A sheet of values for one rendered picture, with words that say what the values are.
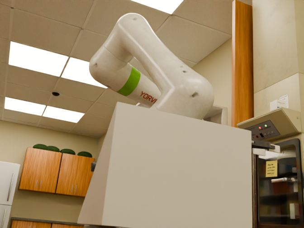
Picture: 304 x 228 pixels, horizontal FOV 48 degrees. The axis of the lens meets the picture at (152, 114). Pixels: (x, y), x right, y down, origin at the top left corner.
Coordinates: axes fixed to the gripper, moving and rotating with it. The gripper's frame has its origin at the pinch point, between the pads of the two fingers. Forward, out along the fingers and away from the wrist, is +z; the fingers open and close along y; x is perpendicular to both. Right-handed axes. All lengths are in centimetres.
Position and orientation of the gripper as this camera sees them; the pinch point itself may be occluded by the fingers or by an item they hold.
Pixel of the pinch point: (267, 150)
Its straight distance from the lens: 156.3
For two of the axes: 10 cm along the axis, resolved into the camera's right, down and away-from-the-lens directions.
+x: -0.8, 9.4, -3.2
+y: -4.1, 2.6, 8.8
